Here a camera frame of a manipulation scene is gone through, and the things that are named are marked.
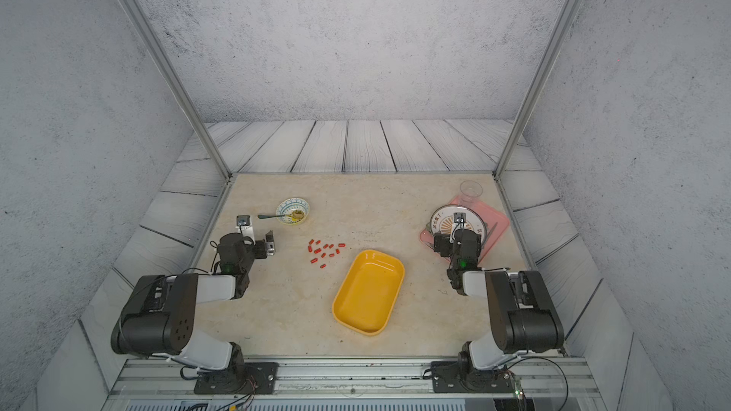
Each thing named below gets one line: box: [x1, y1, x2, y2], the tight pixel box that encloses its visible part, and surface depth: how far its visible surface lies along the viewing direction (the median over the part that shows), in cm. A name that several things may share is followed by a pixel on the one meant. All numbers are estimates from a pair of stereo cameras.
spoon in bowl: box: [256, 211, 305, 221], surface depth 107 cm
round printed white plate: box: [430, 204, 488, 240], surface depth 106 cm
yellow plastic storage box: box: [331, 249, 406, 336], surface depth 89 cm
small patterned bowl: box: [276, 197, 310, 226], surface depth 108 cm
